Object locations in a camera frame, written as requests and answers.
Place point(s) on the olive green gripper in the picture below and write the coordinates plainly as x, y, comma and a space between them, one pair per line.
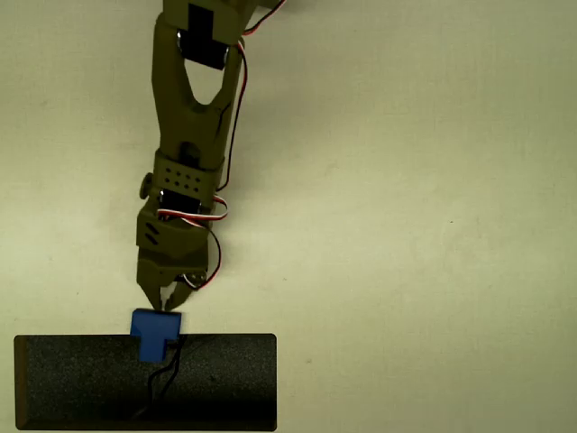
159, 276

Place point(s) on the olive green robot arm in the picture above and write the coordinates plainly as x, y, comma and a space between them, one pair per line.
180, 126

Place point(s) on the blue T-shaped block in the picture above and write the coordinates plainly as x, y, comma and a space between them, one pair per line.
153, 329

